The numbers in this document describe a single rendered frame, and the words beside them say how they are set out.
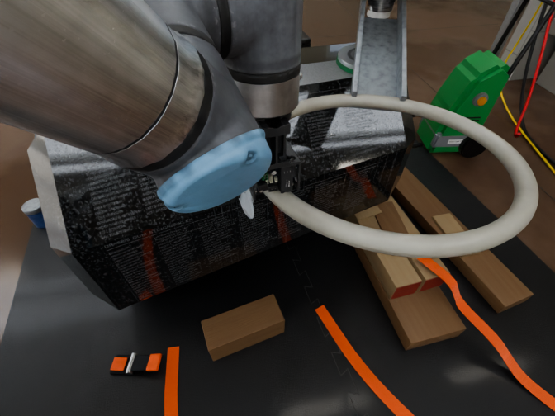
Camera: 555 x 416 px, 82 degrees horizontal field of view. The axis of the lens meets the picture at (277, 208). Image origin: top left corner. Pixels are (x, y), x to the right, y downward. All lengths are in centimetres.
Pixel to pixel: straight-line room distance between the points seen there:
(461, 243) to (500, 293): 123
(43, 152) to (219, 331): 81
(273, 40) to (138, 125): 22
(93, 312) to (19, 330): 29
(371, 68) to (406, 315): 95
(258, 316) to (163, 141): 114
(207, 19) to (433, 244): 35
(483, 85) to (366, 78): 137
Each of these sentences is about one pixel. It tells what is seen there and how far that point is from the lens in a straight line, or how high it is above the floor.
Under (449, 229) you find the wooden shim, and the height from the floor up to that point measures 10.
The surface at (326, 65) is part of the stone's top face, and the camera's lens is 120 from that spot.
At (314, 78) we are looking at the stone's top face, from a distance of 110.
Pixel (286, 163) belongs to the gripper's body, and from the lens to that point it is 43.
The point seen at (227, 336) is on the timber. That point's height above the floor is 13.
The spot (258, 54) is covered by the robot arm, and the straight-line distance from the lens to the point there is 36.
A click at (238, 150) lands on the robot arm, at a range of 21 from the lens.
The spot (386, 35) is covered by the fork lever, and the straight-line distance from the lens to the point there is 104.
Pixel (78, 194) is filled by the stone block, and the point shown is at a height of 71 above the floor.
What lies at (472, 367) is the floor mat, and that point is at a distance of 154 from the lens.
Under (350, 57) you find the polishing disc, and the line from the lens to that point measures 120.
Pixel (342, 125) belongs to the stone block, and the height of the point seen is 75.
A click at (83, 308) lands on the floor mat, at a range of 166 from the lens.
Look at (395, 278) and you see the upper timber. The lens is 138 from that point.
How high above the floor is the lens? 132
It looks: 47 degrees down
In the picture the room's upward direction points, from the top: straight up
